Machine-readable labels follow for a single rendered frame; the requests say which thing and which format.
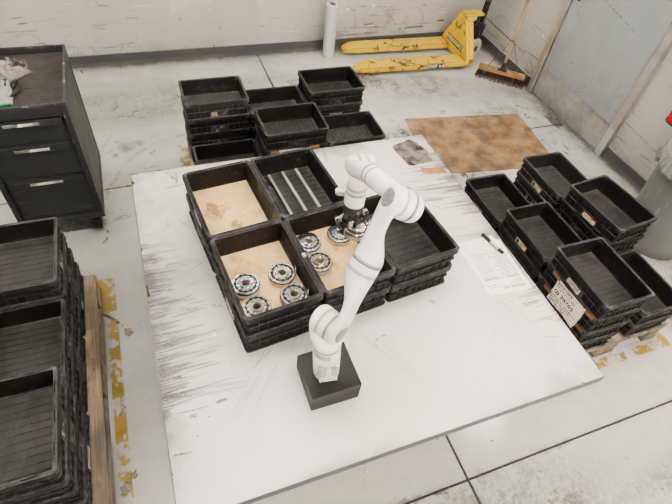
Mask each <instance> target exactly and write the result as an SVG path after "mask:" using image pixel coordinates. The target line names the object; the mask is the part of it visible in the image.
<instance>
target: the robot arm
mask: <svg viewBox="0 0 672 504"><path fill-rule="evenodd" d="M345 169H346V171H347V173H348V174H349V175H350V177H349V178H348V182H347V185H346V186H342V187H338V188H336V189H335V194H336V195H338V196H344V202H343V211H342V213H341V215H339V216H337V215H335V216H334V218H335V222H336V225H337V226H338V228H339V230H340V233H341V234H342V235H343V236H345V234H346V228H347V226H348V225H349V224H350V222H351V221H354V223H353V226H354V227H355V228H358V226H359V224H360V223H361V224H363V223H364V221H365V219H366V218H367V216H368V214H369V211H368V210H367V208H364V204H365V199H366V190H367V186H368V187H369V188H370V189H371V190H373V191H374V192H376V193H377V194H379V195H380V196H382V197H381V199H380V201H379V203H378V205H377V208H376V210H375V212H374V215H373V217H372V219H371V221H370V224H369V226H368V228H367V230H366V232H365V234H364V235H363V237H362V239H361V241H360V243H359V245H358V246H357V248H356V250H355V251H354V253H353V255H352V256H351V258H350V260H349V262H348V264H347V266H346V268H345V272H344V302H343V306H342V309H341V312H340V313H339V312H338V311H336V310H335V309H334V308H333V307H331V306H330V305H327V304H324V305H321V306H319V307H318V308H317V309H316V310H315V311H314V312H313V314H312V315H311V318H310V321H309V333H310V340H311V342H312V344H313V373H314V375H315V377H316V378H317V379H318V380H319V382H320V383H321V382H328V381H335V380H337V376H338V374H339V370H340V356H341V344H342V338H343V337H344V336H345V334H346V332H347V331H348V329H349V327H350V325H351V323H352V321H353V318H354V316H355V314H356V312H357V310H358V308H359V306H360V304H361V302H362V300H363V298H364V297H365V295H366V293H367V292H368V290H369V288H370V287H371V285H372V284H373V282H374V280H375V279H376V277H377V275H378V274H379V272H380V270H381V268H382V266H383V263H384V238H385V233H386V230H387V228H388V226H389V224H390V222H391V220H392V219H393V218H395V219H397V220H399V221H402V222H405V223H413V222H415V221H417V220H418V219H419V218H420V217H421V215H422V213H423V211H424V200H423V198H422V197H421V195H420V194H418V193H417V192H415V191H413V190H411V189H409V188H407V187H405V186H403V185H401V184H399V183H398V182H397V181H396V180H394V179H393V178H392V177H391V176H390V175H389V174H388V173H386V172H385V171H384V170H383V169H382V168H381V167H380V166H379V165H377V159H376V157H375V155H374V154H372V153H360V154H352V155H349V156H348V157H347V158H346V160H345ZM362 217H363V219H362ZM341 219H342V223H341ZM344 224H345V225H344Z"/></svg>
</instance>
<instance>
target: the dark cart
mask: <svg viewBox="0 0 672 504"><path fill-rule="evenodd" d="M5 56H6V57H9V58H10V59H11V60H12V59H14V58H19V59H24V60H26V61H27V65H28V66H27V69H28V70H30V71H33V72H31V73H29V74H27V75H24V76H23V77H21V78H19V79H18V82H17V83H16V85H15V87H17V86H19V87H20V88H21V89H20V91H19V93H18V94H17V95H15V96H14V98H13V105H12V106H7V107H0V191H1V193H2V195H3V196H4V198H5V200H6V202H7V204H8V205H9V207H10V209H11V211H12V213H13V214H14V216H15V218H16V220H17V222H22V221H28V220H35V219H41V218H48V217H56V218H57V219H58V222H59V223H64V222H70V221H77V220H83V219H89V218H94V220H95V222H96V223H97V226H98V228H99V227H102V226H103V221H102V216H105V204H104V191H103V179H102V167H101V155H100V152H99V149H98V146H97V143H96V140H95V137H94V134H93V131H92V128H91V124H90V121H89V118H88V115H87V112H86V109H85V106H84V103H83V100H82V97H81V94H80V90H79V87H78V84H77V81H76V78H75V75H74V72H73V69H72V66H71V63H70V60H69V56H68V53H67V50H66V47H65V44H57V45H40V46H23V47H6V48H0V60H4V58H5Z"/></svg>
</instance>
